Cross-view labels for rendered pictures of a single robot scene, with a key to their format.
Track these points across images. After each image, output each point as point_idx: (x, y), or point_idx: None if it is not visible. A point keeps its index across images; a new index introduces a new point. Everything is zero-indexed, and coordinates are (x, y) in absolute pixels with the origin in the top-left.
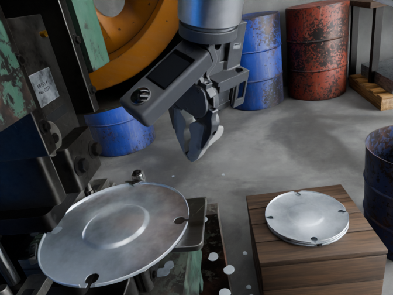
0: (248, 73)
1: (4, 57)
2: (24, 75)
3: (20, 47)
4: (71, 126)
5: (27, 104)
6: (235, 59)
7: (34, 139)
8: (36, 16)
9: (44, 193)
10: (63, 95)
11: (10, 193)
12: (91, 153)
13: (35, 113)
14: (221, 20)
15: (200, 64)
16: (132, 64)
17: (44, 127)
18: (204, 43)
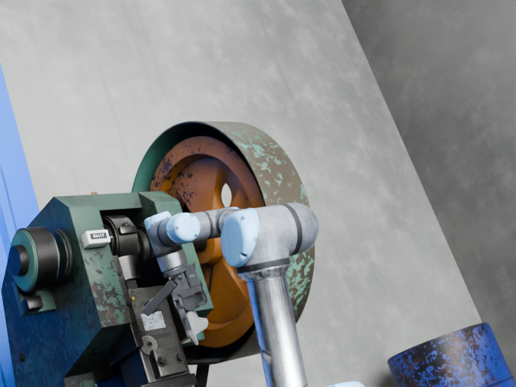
0: (200, 287)
1: (119, 300)
2: (130, 309)
3: (142, 300)
4: (173, 345)
5: (126, 319)
6: (194, 282)
7: (132, 339)
8: (158, 286)
9: (143, 375)
10: (170, 327)
11: (133, 379)
12: (176, 358)
13: (133, 325)
14: (166, 266)
15: (167, 286)
16: (252, 312)
17: (135, 332)
18: (166, 277)
